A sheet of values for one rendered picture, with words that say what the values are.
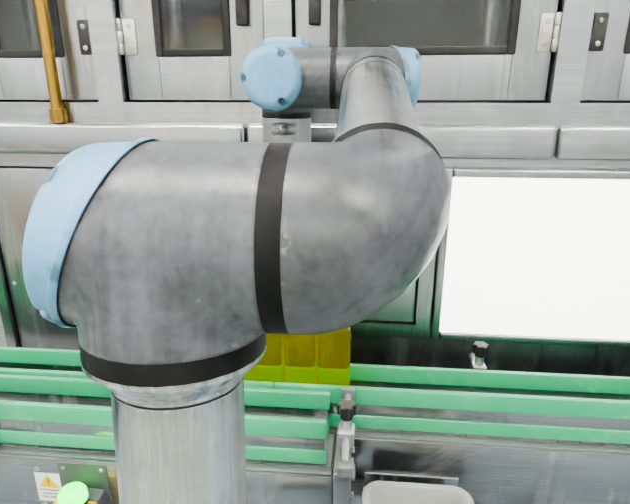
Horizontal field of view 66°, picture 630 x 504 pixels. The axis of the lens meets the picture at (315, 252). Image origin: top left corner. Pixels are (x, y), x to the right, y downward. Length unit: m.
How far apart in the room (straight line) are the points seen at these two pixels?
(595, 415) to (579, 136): 0.47
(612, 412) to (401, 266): 0.74
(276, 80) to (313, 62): 0.05
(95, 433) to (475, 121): 0.84
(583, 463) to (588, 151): 0.53
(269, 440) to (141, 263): 0.60
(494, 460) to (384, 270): 0.72
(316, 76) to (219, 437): 0.44
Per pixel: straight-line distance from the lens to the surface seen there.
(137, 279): 0.27
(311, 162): 0.26
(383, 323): 0.99
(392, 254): 0.26
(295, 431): 0.81
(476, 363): 0.97
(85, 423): 0.92
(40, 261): 0.29
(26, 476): 1.02
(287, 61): 0.62
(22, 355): 1.15
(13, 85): 1.15
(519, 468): 0.98
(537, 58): 0.98
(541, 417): 0.95
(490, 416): 0.93
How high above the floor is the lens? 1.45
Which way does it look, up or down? 18 degrees down
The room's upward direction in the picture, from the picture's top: straight up
